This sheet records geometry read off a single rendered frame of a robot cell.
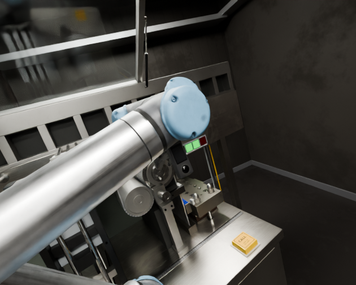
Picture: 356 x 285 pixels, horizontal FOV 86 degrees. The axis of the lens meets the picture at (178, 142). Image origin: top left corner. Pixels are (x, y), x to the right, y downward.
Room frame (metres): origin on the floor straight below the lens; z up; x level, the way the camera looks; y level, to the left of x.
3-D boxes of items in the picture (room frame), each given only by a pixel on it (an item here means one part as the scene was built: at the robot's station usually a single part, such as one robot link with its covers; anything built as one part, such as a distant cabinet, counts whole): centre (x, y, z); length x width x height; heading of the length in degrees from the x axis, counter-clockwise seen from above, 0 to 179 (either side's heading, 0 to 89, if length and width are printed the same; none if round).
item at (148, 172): (0.87, 0.17, 1.25); 0.26 x 0.12 x 0.12; 27
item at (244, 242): (0.63, -0.14, 0.91); 0.07 x 0.07 x 0.02; 27
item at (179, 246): (0.71, 0.12, 1.05); 0.06 x 0.05 x 0.31; 27
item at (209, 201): (0.99, 0.03, 1.00); 0.40 x 0.16 x 0.06; 27
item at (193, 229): (0.90, 0.12, 0.92); 0.28 x 0.04 x 0.04; 27
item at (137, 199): (0.82, 0.27, 1.18); 0.26 x 0.12 x 0.12; 27
